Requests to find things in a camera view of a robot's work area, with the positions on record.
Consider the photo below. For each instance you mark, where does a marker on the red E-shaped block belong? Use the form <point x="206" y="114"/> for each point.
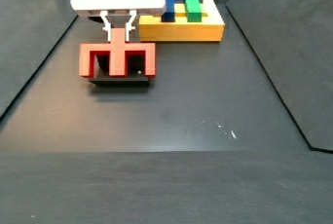
<point x="117" y="49"/>

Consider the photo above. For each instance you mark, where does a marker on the yellow base board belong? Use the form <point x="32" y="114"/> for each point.
<point x="182" y="30"/>

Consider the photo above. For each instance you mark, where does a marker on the dark blue bar block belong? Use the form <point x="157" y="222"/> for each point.
<point x="169" y="15"/>

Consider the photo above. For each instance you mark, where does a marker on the green bar block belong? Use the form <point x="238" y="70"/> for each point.
<point x="193" y="10"/>

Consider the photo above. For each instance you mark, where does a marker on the black angle bracket stand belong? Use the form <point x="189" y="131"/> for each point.
<point x="134" y="78"/>

